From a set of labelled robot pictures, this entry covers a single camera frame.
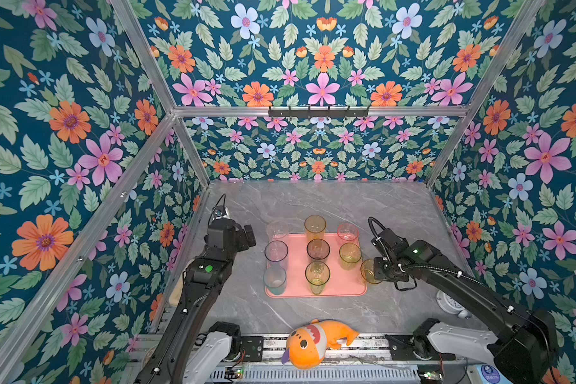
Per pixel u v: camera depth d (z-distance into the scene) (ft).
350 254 3.01
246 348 2.41
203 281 1.62
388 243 1.99
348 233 3.21
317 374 2.31
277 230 3.29
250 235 2.27
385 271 2.26
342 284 2.88
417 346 2.15
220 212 2.10
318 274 2.73
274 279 2.82
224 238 1.76
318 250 2.61
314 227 3.06
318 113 2.98
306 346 2.18
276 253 2.76
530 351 1.24
